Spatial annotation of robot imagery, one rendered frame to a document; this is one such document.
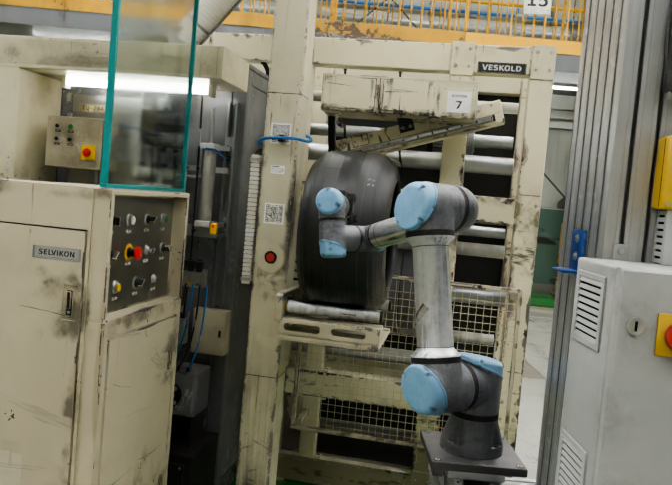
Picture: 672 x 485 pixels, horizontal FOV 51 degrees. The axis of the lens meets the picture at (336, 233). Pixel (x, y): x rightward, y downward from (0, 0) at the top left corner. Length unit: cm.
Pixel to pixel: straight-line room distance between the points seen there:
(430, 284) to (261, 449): 129
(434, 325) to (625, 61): 68
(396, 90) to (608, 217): 152
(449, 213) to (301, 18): 120
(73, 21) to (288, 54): 620
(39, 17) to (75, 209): 681
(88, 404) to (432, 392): 100
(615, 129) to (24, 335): 163
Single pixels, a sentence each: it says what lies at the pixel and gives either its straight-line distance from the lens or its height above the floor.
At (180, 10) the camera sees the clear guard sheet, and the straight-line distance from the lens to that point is 247.
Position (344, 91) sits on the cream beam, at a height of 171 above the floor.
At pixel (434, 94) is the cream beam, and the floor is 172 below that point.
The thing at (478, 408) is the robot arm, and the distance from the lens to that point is 174.
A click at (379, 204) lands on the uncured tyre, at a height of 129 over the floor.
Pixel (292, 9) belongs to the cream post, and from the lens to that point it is 264.
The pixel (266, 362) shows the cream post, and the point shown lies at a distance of 263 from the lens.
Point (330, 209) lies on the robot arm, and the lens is 193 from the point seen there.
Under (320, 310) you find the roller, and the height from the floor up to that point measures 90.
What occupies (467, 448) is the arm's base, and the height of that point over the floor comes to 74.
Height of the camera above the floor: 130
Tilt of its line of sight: 3 degrees down
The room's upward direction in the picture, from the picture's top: 5 degrees clockwise
